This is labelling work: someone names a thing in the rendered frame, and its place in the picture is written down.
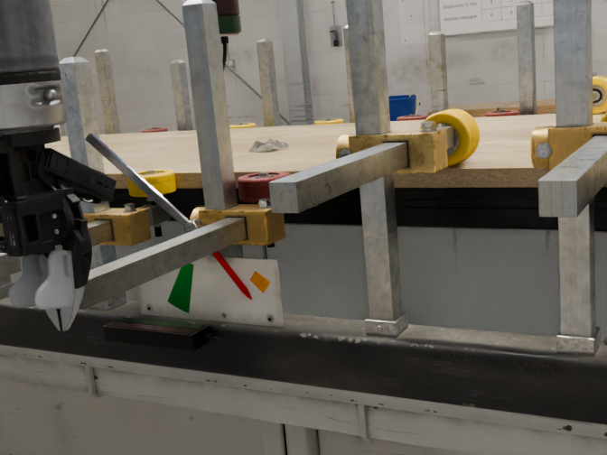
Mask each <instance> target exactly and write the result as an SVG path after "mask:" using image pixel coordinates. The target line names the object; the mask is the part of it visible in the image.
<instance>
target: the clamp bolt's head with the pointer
mask: <svg viewBox="0 0 607 455"><path fill-rule="evenodd" d="M193 230H195V226H194V225H193V224H192V223H189V224H186V227H185V232H186V233H189V232H192V231H193ZM212 254H213V255H214V256H215V258H216V259H217V260H218V262H219V263H220V265H221V266H222V267H223V268H224V270H225V271H226V272H227V274H228V275H229V276H230V278H231V279H232V280H233V282H234V283H235V284H236V285H237V287H238V288H239V290H240V291H242V293H244V294H245V295H246V296H247V297H248V298H249V299H250V300H252V298H251V295H250V293H249V291H248V288H247V287H246V286H245V285H244V284H243V283H242V281H241V280H240V279H239V277H238V276H237V275H236V273H235V272H234V271H233V269H232V268H231V267H230V266H229V264H228V263H227V261H226V260H225V259H224V258H223V256H222V255H221V254H220V252H219V251H217V252H215V253H212Z"/></svg>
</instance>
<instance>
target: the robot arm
mask: <svg viewBox="0 0 607 455"><path fill-rule="evenodd" d="M59 68H60V64H59V57H58V51H57V44H56V38H55V32H54V26H53V20H52V13H51V1H50V0H0V253H7V254H8V256H19V257H20V262H21V268H22V275H21V277H20V279H19V280H18V281H17V282H16V283H15V284H14V285H13V286H12V287H11V289H10V291H9V300H10V302H11V304H12V305H13V306H15V307H33V306H37V308H39V309H40V310H45V311H46V313H47V314H48V316H49V318H50V319H51V321H52V323H53V324H54V325H55V327H56V328H57V330H62V331H66V330H68V329H69V328H70V326H71V324H72V322H73V321H74V319H75V317H76V315H77V312H78V310H79V306H80V304H81V301H82V297H83V294H84V290H85V285H86V284H87V283H88V279H89V270H90V265H91V260H92V245H91V239H90V235H89V231H88V220H87V219H86V218H84V215H83V212H82V209H81V206H80V201H84V202H87V203H94V204H98V203H99V204H100V201H112V199H113V195H114V191H115V187H116V183H117V181H115V180H113V179H111V178H109V177H107V175H106V174H105V173H103V172H99V171H97V170H93V169H91V168H89V167H88V166H86V165H84V164H82V163H80V162H77V161H75V160H73V159H71V158H70V157H68V156H66V155H64V154H62V153H59V152H57V151H55V150H53V149H51V148H45V146H44V144H49V143H54V142H59V141H60V140H61V134H60V128H59V127H54V126H55V125H61V124H65V123H66V122H67V121H68V117H67V110H66V104H65V98H64V92H63V86H62V80H61V71H60V70H59ZM57 245H61V246H62V250H61V249H55V246H57Z"/></svg>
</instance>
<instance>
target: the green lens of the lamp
mask: <svg viewBox="0 0 607 455"><path fill-rule="evenodd" d="M218 21H219V32H220V33H230V32H240V33H241V32H242V30H241V21H240V16H220V17H218Z"/></svg>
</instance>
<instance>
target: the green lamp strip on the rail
mask: <svg viewBox="0 0 607 455"><path fill-rule="evenodd" d="M115 321H120V322H129V323H138V324H147V325H155V326H165V327H174V328H183V329H192V330H200V329H201V328H203V327H205V325H199V324H190V323H180V322H170V321H161V320H144V319H134V318H123V317H122V318H120V319H117V320H115Z"/></svg>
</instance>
